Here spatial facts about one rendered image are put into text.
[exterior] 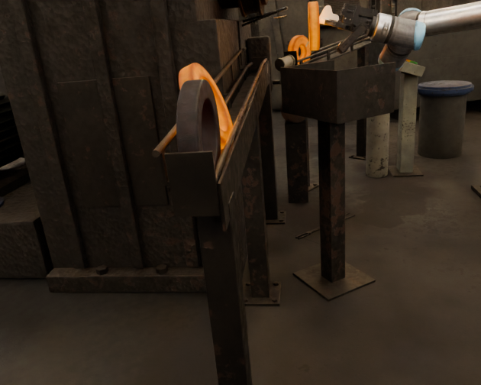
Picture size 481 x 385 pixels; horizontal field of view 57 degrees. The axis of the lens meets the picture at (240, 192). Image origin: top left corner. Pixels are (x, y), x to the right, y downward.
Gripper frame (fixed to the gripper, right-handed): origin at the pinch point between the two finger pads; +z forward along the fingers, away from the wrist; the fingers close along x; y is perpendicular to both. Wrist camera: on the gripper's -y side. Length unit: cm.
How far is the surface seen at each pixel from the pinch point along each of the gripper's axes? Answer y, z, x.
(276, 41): -20, 23, -288
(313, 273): -81, -21, 26
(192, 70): -15, 23, 75
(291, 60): -18, 4, -55
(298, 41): -10, 3, -62
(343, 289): -79, -30, 36
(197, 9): -4.3, 33.9, 29.3
